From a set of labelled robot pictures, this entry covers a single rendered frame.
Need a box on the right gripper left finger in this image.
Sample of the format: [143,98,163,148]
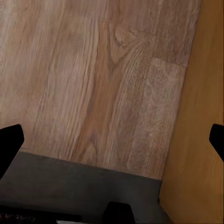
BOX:
[0,124,24,180]

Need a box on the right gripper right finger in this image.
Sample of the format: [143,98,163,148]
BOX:
[209,124,224,162]

